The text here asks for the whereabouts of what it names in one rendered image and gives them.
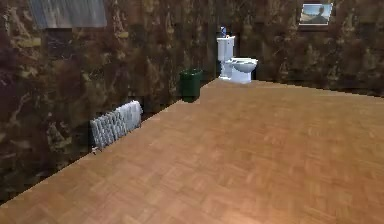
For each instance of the green slatted garbage container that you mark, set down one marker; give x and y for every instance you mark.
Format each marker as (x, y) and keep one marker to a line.
(190, 85)

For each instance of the grey slatted radiator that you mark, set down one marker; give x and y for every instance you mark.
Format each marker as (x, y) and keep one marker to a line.
(115, 124)

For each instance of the white toilet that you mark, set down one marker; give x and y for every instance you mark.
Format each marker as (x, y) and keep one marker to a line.
(240, 66)

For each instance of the blue spray bottle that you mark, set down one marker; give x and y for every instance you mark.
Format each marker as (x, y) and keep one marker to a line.
(223, 31)

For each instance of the framed wall picture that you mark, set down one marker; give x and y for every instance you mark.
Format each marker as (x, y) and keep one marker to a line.
(315, 14)

